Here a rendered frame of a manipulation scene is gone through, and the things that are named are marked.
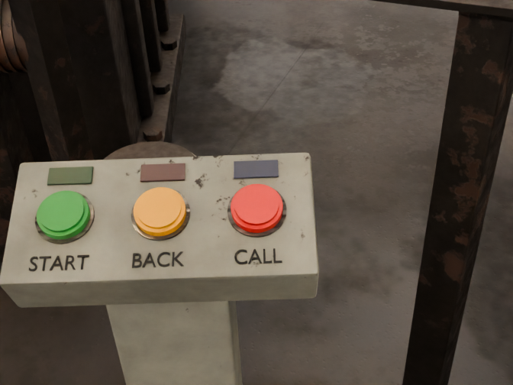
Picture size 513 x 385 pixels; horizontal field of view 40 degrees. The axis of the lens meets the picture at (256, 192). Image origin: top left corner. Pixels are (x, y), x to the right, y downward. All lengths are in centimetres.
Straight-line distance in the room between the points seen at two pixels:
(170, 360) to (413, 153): 110
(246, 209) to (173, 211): 6
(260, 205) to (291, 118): 121
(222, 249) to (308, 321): 73
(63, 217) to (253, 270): 15
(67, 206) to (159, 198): 7
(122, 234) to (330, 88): 135
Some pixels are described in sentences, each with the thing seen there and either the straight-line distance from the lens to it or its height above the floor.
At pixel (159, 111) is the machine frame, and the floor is 7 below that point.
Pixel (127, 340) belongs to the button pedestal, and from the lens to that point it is 62.
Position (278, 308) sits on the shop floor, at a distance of 128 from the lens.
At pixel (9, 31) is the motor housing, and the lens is 113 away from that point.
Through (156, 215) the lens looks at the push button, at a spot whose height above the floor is 61.
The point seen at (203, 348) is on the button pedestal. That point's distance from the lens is 62.
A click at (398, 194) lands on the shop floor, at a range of 152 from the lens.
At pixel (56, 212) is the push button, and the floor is 61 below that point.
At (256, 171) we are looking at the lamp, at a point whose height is 61.
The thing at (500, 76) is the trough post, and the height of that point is 63.
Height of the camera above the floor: 96
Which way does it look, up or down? 39 degrees down
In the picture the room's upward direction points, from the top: 3 degrees counter-clockwise
